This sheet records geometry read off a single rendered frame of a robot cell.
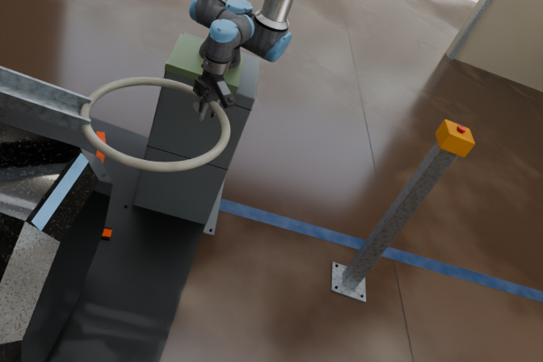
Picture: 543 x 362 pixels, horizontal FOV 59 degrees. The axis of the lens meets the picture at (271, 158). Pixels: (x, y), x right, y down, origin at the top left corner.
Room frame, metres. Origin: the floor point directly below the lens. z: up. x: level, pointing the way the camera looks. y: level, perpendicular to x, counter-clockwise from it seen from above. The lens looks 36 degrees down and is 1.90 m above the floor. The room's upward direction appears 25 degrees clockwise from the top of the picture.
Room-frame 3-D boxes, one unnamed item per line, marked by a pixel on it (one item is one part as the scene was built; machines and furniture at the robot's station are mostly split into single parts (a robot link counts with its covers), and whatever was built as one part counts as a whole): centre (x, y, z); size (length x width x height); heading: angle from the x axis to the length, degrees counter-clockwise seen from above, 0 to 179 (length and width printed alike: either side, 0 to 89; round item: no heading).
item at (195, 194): (1.94, 0.41, 0.43); 0.50 x 0.50 x 0.85; 12
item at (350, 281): (1.85, -0.66, 0.54); 0.20 x 0.20 x 1.09; 8
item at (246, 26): (1.58, 0.31, 1.19); 0.12 x 0.12 x 0.09; 80
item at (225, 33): (1.47, 0.32, 1.19); 0.10 x 0.09 x 0.12; 170
